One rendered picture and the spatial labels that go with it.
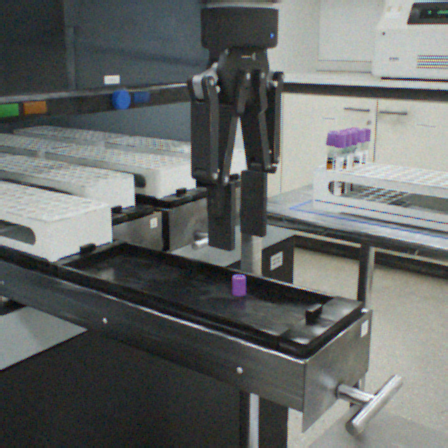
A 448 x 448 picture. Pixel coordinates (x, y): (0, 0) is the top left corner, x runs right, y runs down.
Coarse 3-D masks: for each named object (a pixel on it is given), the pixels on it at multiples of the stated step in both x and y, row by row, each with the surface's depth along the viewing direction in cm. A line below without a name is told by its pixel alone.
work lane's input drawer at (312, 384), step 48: (0, 288) 79; (48, 288) 72; (96, 288) 69; (144, 288) 69; (288, 288) 67; (144, 336) 64; (192, 336) 60; (240, 336) 58; (288, 336) 55; (336, 336) 58; (240, 384) 58; (288, 384) 54; (336, 384) 59; (384, 384) 59
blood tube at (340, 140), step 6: (336, 138) 91; (342, 138) 90; (336, 144) 91; (342, 144) 91; (336, 150) 91; (342, 150) 91; (336, 156) 91; (342, 156) 91; (336, 162) 92; (342, 162) 92; (336, 168) 92; (342, 168) 92; (336, 180) 92; (336, 186) 93; (336, 192) 93
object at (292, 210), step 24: (288, 192) 106; (312, 192) 106; (288, 216) 92; (312, 216) 91; (336, 216) 91; (360, 240) 85; (384, 240) 82; (408, 240) 80; (432, 240) 80; (360, 264) 134; (360, 288) 135; (360, 384) 141; (240, 408) 107; (240, 432) 108; (336, 432) 131; (384, 432) 131; (408, 432) 131; (432, 432) 131
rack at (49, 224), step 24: (0, 192) 87; (24, 192) 87; (48, 192) 86; (0, 216) 78; (24, 216) 75; (48, 216) 75; (72, 216) 75; (96, 216) 78; (0, 240) 79; (24, 240) 84; (48, 240) 73; (72, 240) 76; (96, 240) 79
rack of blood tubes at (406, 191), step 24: (360, 168) 95; (384, 168) 94; (408, 168) 94; (360, 192) 96; (384, 192) 96; (408, 192) 95; (432, 192) 83; (360, 216) 91; (384, 216) 88; (432, 216) 84
